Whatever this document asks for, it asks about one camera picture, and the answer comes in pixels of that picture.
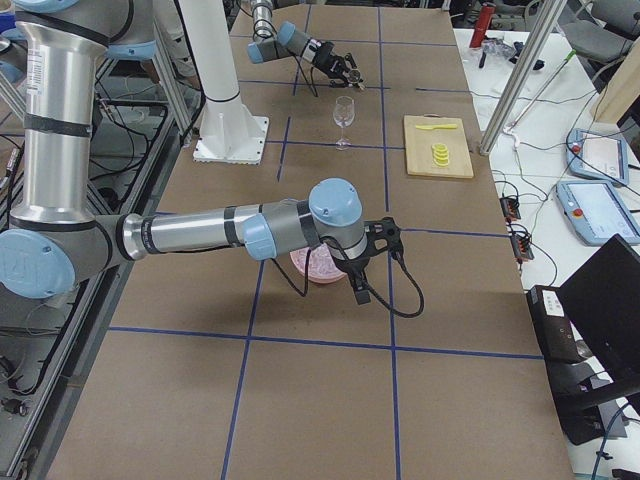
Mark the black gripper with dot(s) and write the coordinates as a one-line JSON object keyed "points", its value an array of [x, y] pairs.
{"points": [[325, 56], [353, 265]]}

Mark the steel double jigger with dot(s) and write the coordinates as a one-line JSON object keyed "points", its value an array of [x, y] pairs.
{"points": [[354, 76]]}

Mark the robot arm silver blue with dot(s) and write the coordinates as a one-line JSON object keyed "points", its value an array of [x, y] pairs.
{"points": [[271, 43], [54, 241]]}

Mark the clear ice cubes pile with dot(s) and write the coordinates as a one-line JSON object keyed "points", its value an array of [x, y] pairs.
{"points": [[320, 262]]}

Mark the clear wine glass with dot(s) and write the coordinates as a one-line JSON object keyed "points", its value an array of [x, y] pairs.
{"points": [[343, 116]]}

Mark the pink bowl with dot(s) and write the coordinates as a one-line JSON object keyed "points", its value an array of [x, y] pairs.
{"points": [[317, 267]]}

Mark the yellow plastic knife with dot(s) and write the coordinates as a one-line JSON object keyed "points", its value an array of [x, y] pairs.
{"points": [[432, 127]]}

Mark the bamboo cutting board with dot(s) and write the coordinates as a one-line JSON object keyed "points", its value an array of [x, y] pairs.
{"points": [[419, 152]]}

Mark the clear plastic bag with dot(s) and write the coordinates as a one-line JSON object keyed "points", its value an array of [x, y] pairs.
{"points": [[498, 48]]}

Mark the red cylinder bottle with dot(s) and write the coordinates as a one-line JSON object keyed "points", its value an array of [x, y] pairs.
{"points": [[482, 24]]}

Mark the pink white rod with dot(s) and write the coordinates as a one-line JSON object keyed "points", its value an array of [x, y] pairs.
{"points": [[508, 129]]}

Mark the black monitor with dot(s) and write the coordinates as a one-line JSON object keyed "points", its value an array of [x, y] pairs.
{"points": [[601, 299]]}

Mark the teach pendant near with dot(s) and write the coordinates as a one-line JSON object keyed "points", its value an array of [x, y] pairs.
{"points": [[596, 211]]}

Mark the teach pendant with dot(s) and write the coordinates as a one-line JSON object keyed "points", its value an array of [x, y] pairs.
{"points": [[593, 155], [596, 211]]}

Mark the teach pendant far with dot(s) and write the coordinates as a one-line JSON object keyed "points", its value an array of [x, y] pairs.
{"points": [[593, 155]]}

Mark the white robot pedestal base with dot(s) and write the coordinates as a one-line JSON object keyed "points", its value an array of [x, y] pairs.
{"points": [[228, 132]]}

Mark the aluminium frame post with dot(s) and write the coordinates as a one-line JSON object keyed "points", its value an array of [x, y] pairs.
{"points": [[548, 16]]}

